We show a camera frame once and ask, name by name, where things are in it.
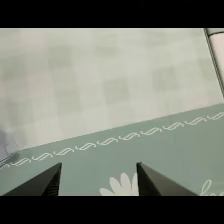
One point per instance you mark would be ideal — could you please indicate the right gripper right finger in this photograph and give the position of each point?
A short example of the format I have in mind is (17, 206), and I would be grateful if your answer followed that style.
(156, 185)

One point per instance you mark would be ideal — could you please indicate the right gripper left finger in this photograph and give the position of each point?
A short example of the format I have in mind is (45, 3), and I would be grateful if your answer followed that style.
(43, 185)

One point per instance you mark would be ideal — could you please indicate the silver frame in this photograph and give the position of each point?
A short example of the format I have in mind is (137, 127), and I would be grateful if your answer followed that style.
(216, 50)

